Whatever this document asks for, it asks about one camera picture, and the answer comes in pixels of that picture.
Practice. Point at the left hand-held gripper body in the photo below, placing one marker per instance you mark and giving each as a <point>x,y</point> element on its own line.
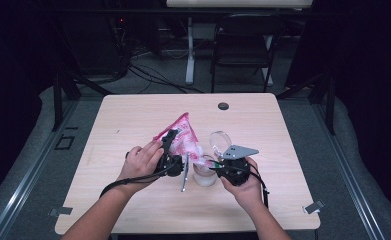
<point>171,166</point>

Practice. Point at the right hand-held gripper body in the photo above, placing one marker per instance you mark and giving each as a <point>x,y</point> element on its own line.
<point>236,171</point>

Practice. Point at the clear glass jar with lid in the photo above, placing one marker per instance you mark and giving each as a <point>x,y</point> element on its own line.
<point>205,178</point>

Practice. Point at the pink snack bag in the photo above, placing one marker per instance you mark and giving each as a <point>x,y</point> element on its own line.
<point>186,136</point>

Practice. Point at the person's right hand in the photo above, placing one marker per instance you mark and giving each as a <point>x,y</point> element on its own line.
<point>248,193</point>

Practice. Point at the person's left hand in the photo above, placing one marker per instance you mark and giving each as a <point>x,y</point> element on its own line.
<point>141,163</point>

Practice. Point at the black round table grommet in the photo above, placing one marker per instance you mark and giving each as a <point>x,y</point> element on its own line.
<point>223,106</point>

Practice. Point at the grey tape piece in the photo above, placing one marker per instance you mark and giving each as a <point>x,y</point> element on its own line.
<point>313,206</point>
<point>61,211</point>

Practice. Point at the white desk leg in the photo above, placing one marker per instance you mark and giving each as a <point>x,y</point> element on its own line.
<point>190,53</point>
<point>268,66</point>

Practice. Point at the grey box under desk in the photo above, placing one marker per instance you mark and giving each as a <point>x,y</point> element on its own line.
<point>203,31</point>

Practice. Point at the black metal stand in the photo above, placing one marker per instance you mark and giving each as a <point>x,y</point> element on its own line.
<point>330,103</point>
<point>58,100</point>

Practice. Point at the black folding chair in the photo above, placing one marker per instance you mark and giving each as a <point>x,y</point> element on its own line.
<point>243,43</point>

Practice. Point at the white desk top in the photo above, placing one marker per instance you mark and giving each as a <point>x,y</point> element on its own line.
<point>236,3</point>

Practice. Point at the aluminium floor rail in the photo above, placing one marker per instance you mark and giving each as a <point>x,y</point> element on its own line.
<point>349,180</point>
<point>23,186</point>

